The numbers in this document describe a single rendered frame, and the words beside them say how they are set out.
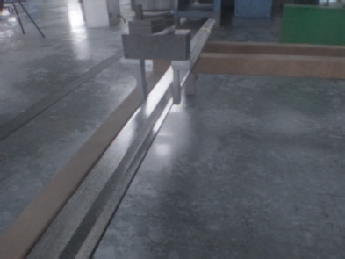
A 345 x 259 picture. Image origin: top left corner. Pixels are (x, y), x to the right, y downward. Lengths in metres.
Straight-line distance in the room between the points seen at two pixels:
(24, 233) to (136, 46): 0.38
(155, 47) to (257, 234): 0.55
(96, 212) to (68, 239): 0.05
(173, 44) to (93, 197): 0.32
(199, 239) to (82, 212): 0.48
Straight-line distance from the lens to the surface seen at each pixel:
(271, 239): 0.79
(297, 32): 2.24
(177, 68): 0.54
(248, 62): 0.94
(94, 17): 4.12
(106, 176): 0.36
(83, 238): 0.32
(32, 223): 0.46
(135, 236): 0.77
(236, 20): 3.80
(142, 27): 0.46
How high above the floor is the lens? 0.61
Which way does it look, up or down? 31 degrees down
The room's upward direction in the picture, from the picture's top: 2 degrees counter-clockwise
